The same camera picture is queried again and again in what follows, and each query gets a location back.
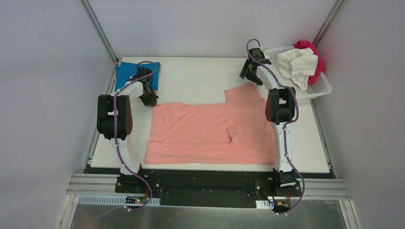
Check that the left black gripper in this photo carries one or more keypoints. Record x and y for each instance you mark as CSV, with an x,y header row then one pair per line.
x,y
149,96

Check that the folded blue t shirt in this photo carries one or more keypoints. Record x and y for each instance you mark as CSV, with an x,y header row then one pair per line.
x,y
125,70

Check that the right electronics board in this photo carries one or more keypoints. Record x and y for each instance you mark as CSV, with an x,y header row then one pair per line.
x,y
281,205

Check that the crumpled white t shirt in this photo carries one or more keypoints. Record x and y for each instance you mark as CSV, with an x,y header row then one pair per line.
x,y
298,65

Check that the magenta red t shirt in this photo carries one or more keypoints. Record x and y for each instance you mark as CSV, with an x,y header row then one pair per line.
x,y
302,44

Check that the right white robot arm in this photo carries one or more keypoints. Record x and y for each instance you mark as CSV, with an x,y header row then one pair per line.
x,y
280,111

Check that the salmon pink t shirt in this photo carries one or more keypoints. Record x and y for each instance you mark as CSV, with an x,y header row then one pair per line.
x,y
233,132

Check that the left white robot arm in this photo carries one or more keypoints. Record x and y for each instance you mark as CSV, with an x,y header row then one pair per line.
x,y
115,120

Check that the white plastic basket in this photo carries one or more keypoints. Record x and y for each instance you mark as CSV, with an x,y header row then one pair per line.
x,y
319,88

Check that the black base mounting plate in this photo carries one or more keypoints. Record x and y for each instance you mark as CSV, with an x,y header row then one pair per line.
x,y
218,189

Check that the electronics board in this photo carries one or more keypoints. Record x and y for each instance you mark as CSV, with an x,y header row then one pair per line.
x,y
132,200
281,205

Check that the left electronics board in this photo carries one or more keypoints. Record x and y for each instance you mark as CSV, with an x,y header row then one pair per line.
x,y
132,200

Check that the aluminium frame rail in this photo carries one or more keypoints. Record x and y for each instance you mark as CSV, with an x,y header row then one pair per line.
x,y
99,30

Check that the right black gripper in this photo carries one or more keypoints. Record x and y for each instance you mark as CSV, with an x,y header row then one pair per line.
x,y
250,71

